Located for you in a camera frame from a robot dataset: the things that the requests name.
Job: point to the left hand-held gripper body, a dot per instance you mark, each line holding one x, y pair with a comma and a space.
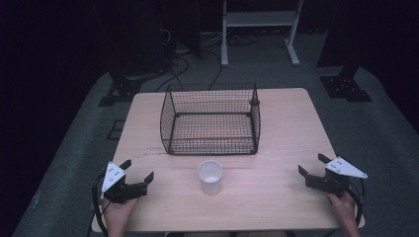
113, 176

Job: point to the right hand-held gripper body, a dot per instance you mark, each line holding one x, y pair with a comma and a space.
342, 169

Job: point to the white plastic cup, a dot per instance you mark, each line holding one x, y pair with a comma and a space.
210, 179

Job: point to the person's left hand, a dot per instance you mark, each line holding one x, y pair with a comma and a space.
117, 214

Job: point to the person's right hand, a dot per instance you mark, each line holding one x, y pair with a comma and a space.
346, 209

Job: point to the white metal stand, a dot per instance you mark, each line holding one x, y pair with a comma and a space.
260, 19

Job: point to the black stand with base plate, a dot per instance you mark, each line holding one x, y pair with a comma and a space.
346, 87
121, 90

